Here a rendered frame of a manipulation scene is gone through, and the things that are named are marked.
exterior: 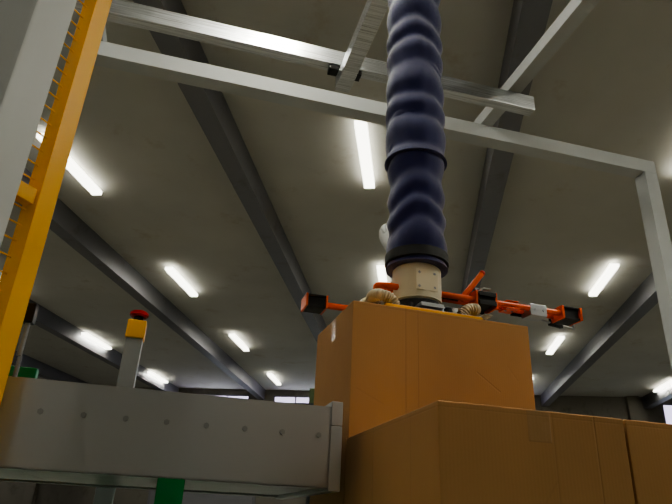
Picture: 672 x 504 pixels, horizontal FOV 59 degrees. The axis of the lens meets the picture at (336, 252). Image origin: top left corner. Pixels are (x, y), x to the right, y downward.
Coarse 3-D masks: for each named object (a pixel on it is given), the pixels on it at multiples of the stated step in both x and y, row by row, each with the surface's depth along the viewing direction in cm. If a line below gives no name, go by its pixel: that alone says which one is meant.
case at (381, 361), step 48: (336, 336) 189; (384, 336) 177; (432, 336) 182; (480, 336) 187; (528, 336) 192; (336, 384) 181; (384, 384) 171; (432, 384) 175; (480, 384) 180; (528, 384) 185
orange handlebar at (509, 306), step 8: (384, 288) 205; (392, 288) 202; (448, 296) 207; (456, 296) 208; (464, 296) 209; (472, 296) 210; (328, 304) 223; (336, 304) 224; (464, 304) 213; (504, 304) 213; (512, 304) 213; (520, 304) 215; (504, 312) 217; (512, 312) 216; (520, 312) 218; (552, 312) 217; (560, 312) 218
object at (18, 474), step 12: (36, 480) 180; (48, 480) 176; (60, 480) 173; (72, 480) 170; (84, 480) 167; (96, 480) 164; (108, 480) 161; (120, 480) 158; (132, 480) 156; (144, 480) 153; (156, 480) 150; (240, 492) 191; (252, 492) 187; (264, 492) 183; (276, 492) 180; (288, 492) 176
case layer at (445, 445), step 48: (384, 432) 133; (432, 432) 109; (480, 432) 108; (528, 432) 111; (576, 432) 114; (624, 432) 117; (384, 480) 129; (432, 480) 106; (480, 480) 105; (528, 480) 107; (576, 480) 110; (624, 480) 112
